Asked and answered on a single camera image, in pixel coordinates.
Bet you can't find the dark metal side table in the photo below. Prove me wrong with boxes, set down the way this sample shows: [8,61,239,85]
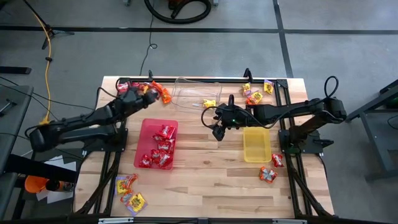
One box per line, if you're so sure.
[341,79,398,181]

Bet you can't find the white paper sheets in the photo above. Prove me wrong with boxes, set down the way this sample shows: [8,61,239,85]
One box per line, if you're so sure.
[35,154,78,205]

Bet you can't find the black tripod stand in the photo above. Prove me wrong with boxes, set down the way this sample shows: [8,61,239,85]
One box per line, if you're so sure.
[23,0,75,50]

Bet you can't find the yellow plastic bin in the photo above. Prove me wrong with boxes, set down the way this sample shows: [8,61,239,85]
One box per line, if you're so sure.
[243,124,273,164]

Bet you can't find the black diagonal beam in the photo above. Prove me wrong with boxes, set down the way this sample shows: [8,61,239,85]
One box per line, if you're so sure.
[4,153,78,184]

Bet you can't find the black vacuum hose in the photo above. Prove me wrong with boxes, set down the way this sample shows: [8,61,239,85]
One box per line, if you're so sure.
[143,0,213,25]

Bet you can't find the small grey hand tool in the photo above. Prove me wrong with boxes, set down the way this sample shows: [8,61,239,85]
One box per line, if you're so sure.
[0,98,17,118]

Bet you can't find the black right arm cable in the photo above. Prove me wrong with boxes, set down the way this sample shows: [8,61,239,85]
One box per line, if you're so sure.
[323,75,340,101]

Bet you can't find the black aluminium table frame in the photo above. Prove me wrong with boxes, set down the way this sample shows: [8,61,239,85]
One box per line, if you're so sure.
[74,76,335,218]

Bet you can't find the grey side table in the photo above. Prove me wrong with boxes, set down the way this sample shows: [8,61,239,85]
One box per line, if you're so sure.
[0,84,34,218]

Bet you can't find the thin black floor cable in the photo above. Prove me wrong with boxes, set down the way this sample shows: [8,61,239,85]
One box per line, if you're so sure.
[139,0,158,77]

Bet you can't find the black floor strip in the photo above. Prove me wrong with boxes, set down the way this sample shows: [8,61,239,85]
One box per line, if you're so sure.
[0,65,32,75]

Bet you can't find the dark drink bottle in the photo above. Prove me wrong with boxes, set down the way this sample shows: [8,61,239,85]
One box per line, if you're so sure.
[45,179,76,193]

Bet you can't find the yellow extension cable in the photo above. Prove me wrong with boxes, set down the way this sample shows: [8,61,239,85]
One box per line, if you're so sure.
[30,11,53,126]

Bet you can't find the orange plastic cup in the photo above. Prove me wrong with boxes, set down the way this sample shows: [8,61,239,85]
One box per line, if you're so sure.
[24,175,48,194]

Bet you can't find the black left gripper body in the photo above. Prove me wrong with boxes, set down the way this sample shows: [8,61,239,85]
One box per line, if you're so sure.
[115,88,150,113]

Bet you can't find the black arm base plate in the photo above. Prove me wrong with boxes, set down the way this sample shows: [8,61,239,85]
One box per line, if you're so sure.
[278,129,335,155]
[82,133,129,153]

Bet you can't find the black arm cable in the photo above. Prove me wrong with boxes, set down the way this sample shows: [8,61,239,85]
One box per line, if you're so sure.
[323,75,340,101]
[95,77,125,108]

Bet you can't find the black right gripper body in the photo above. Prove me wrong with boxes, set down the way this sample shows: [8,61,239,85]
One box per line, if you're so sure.
[212,94,249,143]

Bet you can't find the silver metal bracket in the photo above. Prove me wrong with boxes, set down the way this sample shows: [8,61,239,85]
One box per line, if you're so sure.
[272,218,308,224]
[98,217,135,224]

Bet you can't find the clear plastic bin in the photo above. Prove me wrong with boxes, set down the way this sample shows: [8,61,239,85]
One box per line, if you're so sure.
[171,77,223,116]

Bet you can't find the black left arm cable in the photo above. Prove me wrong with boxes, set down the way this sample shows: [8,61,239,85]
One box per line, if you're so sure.
[95,77,125,108]

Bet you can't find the pink plastic bin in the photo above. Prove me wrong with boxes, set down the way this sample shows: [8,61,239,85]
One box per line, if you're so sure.
[133,119,180,171]

